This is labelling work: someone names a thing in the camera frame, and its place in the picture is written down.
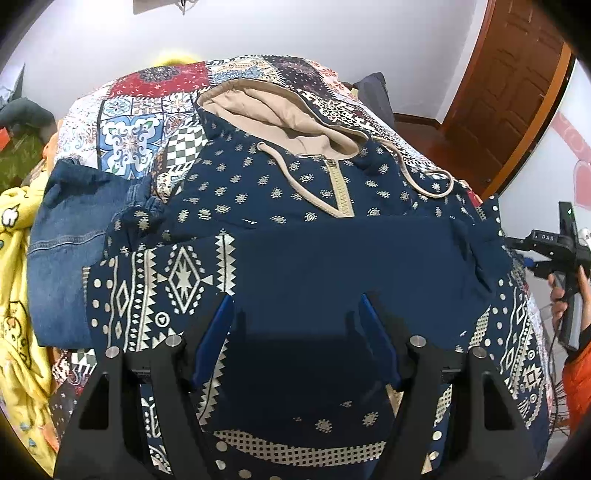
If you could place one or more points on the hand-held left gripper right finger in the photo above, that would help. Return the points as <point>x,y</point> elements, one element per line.
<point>376,336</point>

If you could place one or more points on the dark navy pillow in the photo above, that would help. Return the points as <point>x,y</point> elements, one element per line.
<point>374,94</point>

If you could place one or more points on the green cloth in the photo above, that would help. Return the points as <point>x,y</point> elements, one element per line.
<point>16,161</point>

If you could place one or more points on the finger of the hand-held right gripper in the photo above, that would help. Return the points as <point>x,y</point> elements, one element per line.
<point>517,243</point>

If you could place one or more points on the wall fixture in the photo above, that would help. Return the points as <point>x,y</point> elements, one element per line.
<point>159,4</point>

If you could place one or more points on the brown wooden door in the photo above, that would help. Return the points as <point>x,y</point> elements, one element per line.
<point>508,92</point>

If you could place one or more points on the yellow plush item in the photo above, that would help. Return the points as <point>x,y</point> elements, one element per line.
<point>174,57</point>

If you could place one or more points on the navy patterned hoodie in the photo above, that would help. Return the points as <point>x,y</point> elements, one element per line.
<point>300,258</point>

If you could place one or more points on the blue denim jeans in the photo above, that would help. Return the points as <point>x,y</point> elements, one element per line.
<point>69,249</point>

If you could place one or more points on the grey cloth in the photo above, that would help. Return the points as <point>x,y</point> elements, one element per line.
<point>23,113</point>

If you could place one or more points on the yellow cartoon blanket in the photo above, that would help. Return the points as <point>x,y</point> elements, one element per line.
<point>18,323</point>

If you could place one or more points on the patchwork patterned bedspread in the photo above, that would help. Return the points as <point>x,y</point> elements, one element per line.
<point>134,134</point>

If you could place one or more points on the person's right hand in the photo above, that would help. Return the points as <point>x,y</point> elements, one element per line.
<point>558,300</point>

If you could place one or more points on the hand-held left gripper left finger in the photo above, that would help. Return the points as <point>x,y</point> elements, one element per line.
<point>216,334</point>

